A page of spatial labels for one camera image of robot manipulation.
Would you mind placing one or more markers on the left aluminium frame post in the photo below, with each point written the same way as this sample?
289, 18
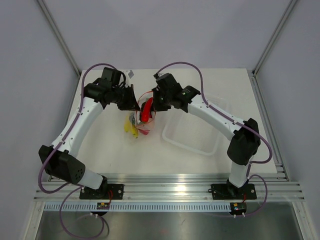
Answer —
49, 18

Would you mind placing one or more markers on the aluminium frame post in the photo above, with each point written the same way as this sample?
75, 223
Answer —
275, 35
49, 18

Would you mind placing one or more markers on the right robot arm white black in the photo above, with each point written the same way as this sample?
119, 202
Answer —
243, 143

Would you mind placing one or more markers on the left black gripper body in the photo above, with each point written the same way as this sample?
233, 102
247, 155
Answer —
124, 100

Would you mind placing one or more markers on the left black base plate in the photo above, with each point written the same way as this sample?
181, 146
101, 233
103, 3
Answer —
115, 191

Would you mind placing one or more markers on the white slotted cable duct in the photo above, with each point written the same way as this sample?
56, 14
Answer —
192, 207

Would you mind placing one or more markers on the aluminium mounting rail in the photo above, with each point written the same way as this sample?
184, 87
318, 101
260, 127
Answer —
194, 187

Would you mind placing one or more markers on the yellow banana bunch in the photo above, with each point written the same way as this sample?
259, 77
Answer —
130, 125

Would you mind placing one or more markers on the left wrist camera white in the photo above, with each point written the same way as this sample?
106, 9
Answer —
128, 77

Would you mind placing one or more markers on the right small circuit board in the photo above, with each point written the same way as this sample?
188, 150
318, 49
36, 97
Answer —
238, 207

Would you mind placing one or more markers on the clear zip bag orange zipper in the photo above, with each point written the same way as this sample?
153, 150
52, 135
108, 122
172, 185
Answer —
142, 99

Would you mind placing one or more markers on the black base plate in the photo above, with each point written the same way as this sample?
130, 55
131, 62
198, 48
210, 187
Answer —
224, 191
115, 191

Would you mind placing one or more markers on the red chili pepper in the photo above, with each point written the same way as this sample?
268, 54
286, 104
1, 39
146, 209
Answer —
146, 112

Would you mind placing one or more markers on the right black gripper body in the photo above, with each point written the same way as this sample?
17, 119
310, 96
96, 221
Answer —
162, 101

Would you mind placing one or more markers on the right aluminium frame post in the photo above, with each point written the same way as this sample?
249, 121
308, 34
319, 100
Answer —
275, 35

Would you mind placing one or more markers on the red dragon fruit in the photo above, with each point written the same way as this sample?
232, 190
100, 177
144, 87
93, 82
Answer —
145, 128

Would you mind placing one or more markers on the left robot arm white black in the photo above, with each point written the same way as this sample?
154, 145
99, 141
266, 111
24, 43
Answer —
60, 158

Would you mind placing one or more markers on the white plastic perforated basket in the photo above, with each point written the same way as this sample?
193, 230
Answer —
191, 133

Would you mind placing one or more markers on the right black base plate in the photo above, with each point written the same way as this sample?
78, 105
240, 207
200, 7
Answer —
224, 191

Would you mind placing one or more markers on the small circuit board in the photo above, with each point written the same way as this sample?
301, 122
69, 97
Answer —
238, 207
103, 206

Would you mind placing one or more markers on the left small circuit board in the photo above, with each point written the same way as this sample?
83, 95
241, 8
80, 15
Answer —
103, 206

